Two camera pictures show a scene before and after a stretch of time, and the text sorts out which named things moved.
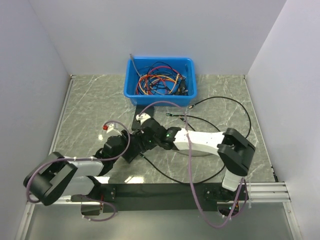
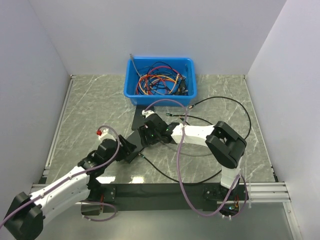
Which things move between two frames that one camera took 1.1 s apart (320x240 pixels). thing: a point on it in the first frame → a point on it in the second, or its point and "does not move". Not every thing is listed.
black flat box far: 140,109 does not move
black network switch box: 133,149 does not move
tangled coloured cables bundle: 161,79 does not move
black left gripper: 133,143 → 126,149
